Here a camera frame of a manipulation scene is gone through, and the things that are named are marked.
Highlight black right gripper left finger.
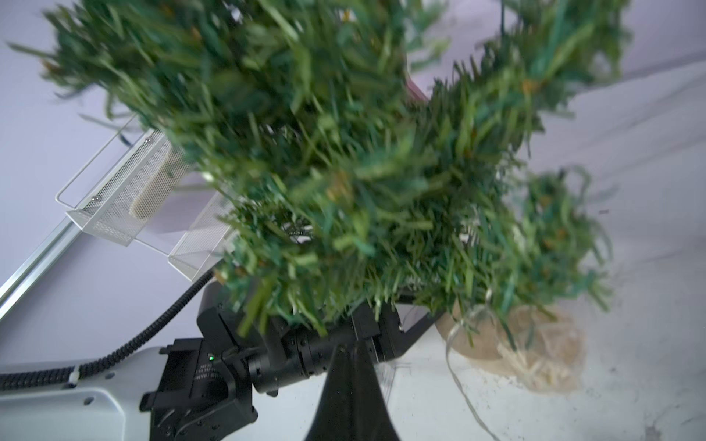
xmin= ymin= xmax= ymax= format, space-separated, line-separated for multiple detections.
xmin=305 ymin=345 xmax=353 ymax=441

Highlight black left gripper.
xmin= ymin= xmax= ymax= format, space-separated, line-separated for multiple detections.
xmin=197 ymin=282 xmax=441 ymax=394

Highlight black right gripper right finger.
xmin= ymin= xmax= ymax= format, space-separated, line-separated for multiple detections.
xmin=351 ymin=343 xmax=399 ymax=441

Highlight rattan ball string lights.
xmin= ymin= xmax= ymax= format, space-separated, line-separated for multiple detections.
xmin=437 ymin=305 xmax=584 ymax=440

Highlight small green christmas tree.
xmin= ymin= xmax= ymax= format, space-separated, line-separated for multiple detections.
xmin=17 ymin=1 xmax=629 ymax=337

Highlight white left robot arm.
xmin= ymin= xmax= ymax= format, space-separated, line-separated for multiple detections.
xmin=1 ymin=272 xmax=436 ymax=440

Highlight dark glass vase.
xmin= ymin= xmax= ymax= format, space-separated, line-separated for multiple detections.
xmin=406 ymin=77 xmax=428 ymax=103

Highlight cream glove in shelf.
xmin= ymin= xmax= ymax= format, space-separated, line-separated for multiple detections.
xmin=129 ymin=148 xmax=189 ymax=220

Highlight white two-tier mesh shelf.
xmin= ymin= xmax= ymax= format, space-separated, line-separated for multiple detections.
xmin=54 ymin=115 xmax=233 ymax=281

